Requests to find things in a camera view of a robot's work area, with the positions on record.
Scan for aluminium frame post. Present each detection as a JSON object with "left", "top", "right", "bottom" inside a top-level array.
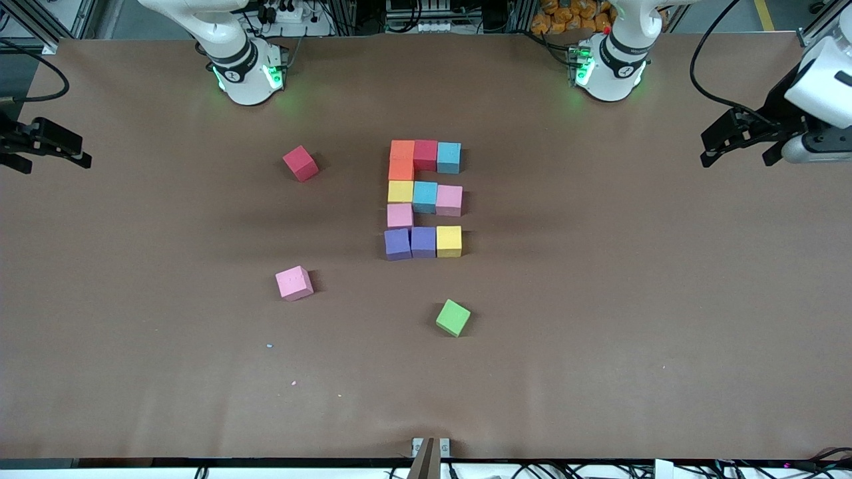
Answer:
[
  {"left": 331, "top": 0, "right": 357, "bottom": 36},
  {"left": 511, "top": 0, "right": 537, "bottom": 34}
]

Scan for brown paper table cover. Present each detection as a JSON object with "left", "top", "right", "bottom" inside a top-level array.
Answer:
[{"left": 0, "top": 32, "right": 852, "bottom": 461}]

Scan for white power strip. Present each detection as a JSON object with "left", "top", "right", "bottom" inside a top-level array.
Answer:
[{"left": 256, "top": 2, "right": 306, "bottom": 25}]

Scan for orange packets pile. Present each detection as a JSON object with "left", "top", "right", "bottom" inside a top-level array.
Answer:
[{"left": 531, "top": 0, "right": 616, "bottom": 35}]

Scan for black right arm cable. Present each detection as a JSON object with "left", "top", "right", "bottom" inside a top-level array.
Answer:
[{"left": 0, "top": 39, "right": 71, "bottom": 104}]

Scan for red foam cube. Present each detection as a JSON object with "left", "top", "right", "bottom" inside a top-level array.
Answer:
[
  {"left": 282, "top": 145, "right": 320, "bottom": 183},
  {"left": 413, "top": 139, "right": 440, "bottom": 172}
]

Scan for purple foam cube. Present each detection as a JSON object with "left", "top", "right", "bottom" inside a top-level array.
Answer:
[
  {"left": 410, "top": 226, "right": 438, "bottom": 259},
  {"left": 384, "top": 228, "right": 413, "bottom": 261}
]

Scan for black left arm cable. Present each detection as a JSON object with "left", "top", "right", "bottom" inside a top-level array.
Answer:
[{"left": 689, "top": 0, "right": 778, "bottom": 122}]

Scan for metal table edge bracket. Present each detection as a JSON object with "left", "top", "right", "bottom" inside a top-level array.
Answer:
[{"left": 411, "top": 437, "right": 451, "bottom": 479}]

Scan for white rack device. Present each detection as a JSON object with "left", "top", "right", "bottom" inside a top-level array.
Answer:
[{"left": 385, "top": 0, "right": 461, "bottom": 34}]

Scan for blue foam cube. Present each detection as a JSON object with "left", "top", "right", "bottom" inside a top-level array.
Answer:
[
  {"left": 437, "top": 142, "right": 462, "bottom": 175},
  {"left": 413, "top": 181, "right": 440, "bottom": 215}
]

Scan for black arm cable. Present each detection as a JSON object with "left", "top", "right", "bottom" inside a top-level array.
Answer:
[
  {"left": 689, "top": 0, "right": 778, "bottom": 122},
  {"left": 0, "top": 39, "right": 71, "bottom": 104}
]

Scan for green foam cube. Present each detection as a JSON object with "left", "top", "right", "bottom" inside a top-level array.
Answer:
[{"left": 435, "top": 298, "right": 472, "bottom": 338}]

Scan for aluminium corner frame beam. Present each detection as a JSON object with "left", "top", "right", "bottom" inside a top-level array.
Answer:
[
  {"left": 12, "top": 0, "right": 75, "bottom": 55},
  {"left": 801, "top": 0, "right": 852, "bottom": 47}
]

